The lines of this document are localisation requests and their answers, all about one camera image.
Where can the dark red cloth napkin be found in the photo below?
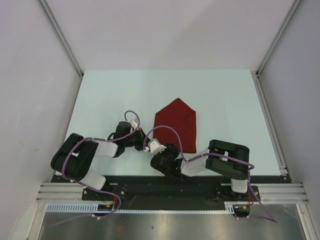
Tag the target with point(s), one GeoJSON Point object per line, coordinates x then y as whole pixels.
{"type": "Point", "coordinates": [177, 123]}

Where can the left aluminium frame post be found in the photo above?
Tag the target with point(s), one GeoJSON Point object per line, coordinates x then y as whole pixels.
{"type": "Point", "coordinates": [49, 15]}

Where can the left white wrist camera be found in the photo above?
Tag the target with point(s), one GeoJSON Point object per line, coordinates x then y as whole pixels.
{"type": "Point", "coordinates": [135, 123]}

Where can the right aluminium table rail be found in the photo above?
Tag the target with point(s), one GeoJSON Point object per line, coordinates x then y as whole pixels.
{"type": "Point", "coordinates": [277, 147]}

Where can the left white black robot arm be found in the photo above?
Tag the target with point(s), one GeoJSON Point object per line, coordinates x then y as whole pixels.
{"type": "Point", "coordinates": [74, 158]}

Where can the right white cable duct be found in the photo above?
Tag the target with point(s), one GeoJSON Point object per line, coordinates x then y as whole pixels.
{"type": "Point", "coordinates": [240, 206]}

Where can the aluminium frame post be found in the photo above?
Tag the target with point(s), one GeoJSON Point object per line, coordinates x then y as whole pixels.
{"type": "Point", "coordinates": [49, 15]}
{"type": "Point", "coordinates": [279, 34]}

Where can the white cable duct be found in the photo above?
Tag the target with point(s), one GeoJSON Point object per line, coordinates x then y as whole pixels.
{"type": "Point", "coordinates": [240, 206]}
{"type": "Point", "coordinates": [90, 208]}

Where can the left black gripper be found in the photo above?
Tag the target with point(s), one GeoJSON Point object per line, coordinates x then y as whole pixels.
{"type": "Point", "coordinates": [140, 134]}

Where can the left white cable duct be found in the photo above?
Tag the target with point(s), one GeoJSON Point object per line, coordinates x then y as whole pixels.
{"type": "Point", "coordinates": [90, 208]}

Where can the right aluminium frame post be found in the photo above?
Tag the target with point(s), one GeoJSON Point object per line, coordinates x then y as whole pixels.
{"type": "Point", "coordinates": [279, 34]}

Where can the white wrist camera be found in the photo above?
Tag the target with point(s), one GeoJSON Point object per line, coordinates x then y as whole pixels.
{"type": "Point", "coordinates": [135, 123]}
{"type": "Point", "coordinates": [154, 147]}

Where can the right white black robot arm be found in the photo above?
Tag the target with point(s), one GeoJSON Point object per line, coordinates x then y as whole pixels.
{"type": "Point", "coordinates": [225, 158]}

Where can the front aluminium extrusion rail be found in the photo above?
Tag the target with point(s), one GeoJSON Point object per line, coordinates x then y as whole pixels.
{"type": "Point", "coordinates": [60, 192]}

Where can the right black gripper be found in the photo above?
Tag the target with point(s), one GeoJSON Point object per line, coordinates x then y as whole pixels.
{"type": "Point", "coordinates": [171, 148]}

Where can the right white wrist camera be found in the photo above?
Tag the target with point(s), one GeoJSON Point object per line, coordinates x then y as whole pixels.
{"type": "Point", "coordinates": [154, 147]}

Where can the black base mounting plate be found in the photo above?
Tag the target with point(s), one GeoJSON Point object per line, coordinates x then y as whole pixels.
{"type": "Point", "coordinates": [160, 193]}

